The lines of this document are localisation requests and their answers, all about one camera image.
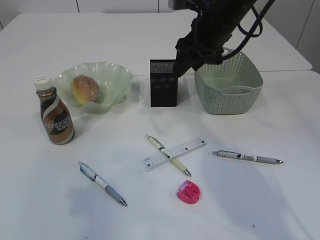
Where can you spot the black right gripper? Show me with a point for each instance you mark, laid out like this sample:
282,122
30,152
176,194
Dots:
202,45

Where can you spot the clear plastic ruler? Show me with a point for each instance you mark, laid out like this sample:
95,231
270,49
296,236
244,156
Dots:
157,160

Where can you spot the golden bread roll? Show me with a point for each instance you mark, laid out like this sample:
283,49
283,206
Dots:
85,89

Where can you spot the pink pencil sharpener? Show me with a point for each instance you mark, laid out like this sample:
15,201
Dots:
188,192

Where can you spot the brown Nescafe coffee bottle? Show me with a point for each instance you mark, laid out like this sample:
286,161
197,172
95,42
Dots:
54,114

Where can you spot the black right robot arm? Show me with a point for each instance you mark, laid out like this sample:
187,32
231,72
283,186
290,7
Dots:
229,11

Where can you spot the black mesh pen holder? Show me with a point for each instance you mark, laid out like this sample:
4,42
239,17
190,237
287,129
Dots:
163,83

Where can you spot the green plastic woven basket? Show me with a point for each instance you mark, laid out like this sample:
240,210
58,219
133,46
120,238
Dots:
230,88

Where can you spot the green glass ruffled plate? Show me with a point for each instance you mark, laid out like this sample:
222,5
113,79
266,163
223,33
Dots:
114,82

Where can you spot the cream barrel pen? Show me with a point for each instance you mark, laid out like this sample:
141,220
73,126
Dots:
168,155

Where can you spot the white grey pen right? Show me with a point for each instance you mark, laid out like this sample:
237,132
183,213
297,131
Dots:
239,156

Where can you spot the white pen grey grip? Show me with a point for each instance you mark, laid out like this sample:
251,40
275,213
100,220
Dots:
97,179

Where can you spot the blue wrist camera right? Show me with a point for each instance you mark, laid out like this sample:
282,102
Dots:
181,4

